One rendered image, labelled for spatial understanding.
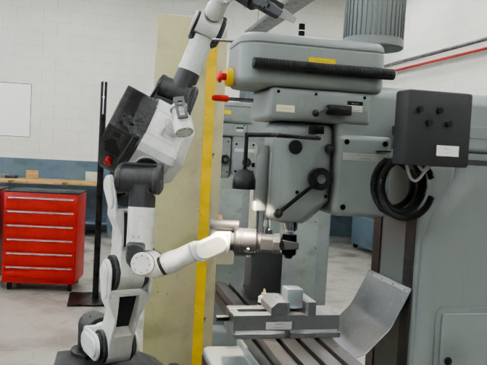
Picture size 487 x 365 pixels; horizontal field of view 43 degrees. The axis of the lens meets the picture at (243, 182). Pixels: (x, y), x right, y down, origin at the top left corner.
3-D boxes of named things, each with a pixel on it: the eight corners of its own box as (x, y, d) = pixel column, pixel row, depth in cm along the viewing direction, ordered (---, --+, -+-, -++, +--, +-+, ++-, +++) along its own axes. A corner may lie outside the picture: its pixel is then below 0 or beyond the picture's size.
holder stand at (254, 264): (248, 299, 237) (251, 248, 236) (243, 286, 259) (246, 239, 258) (280, 300, 239) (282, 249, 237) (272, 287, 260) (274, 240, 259)
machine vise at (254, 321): (232, 339, 186) (235, 303, 186) (223, 325, 201) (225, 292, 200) (340, 337, 194) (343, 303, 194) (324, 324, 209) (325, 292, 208)
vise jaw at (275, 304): (270, 315, 190) (271, 302, 190) (260, 304, 202) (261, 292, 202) (289, 314, 191) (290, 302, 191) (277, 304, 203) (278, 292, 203)
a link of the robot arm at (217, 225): (242, 258, 200) (207, 256, 200) (243, 248, 210) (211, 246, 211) (244, 224, 198) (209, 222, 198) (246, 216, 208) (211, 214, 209)
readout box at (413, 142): (406, 164, 169) (411, 87, 168) (390, 164, 178) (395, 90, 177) (470, 168, 173) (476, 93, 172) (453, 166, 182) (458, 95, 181)
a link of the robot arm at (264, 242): (280, 232, 197) (243, 229, 197) (279, 262, 197) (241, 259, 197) (280, 227, 209) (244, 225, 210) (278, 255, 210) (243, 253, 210)
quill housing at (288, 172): (272, 223, 190) (278, 119, 189) (256, 216, 210) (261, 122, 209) (330, 224, 195) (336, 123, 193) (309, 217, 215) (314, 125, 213)
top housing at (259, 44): (240, 82, 183) (243, 28, 182) (224, 90, 208) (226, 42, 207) (386, 94, 193) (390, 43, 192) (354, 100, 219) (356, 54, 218)
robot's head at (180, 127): (169, 140, 214) (179, 127, 207) (164, 116, 218) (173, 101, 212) (186, 141, 217) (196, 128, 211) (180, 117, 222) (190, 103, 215)
